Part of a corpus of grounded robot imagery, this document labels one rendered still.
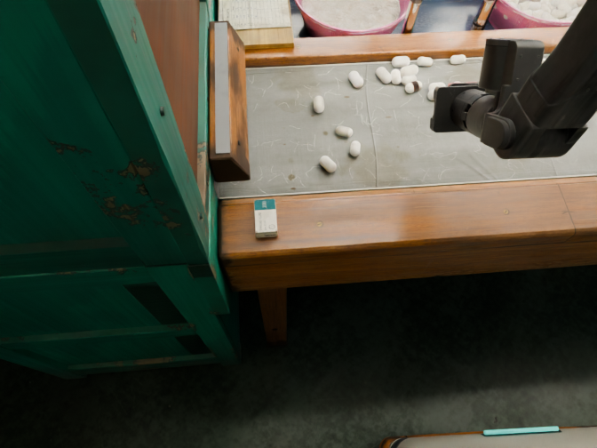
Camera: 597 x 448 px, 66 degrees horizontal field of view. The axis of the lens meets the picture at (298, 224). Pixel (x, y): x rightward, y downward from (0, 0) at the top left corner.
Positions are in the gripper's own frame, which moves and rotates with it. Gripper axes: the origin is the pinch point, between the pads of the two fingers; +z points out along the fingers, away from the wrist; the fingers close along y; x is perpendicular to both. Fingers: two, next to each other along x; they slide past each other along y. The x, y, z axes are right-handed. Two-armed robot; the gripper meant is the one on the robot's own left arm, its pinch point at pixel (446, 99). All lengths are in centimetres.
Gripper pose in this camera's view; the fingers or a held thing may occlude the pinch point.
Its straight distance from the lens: 81.1
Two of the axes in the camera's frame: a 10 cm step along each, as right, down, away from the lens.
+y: -10.0, 0.6, -0.6
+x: 0.3, 9.1, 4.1
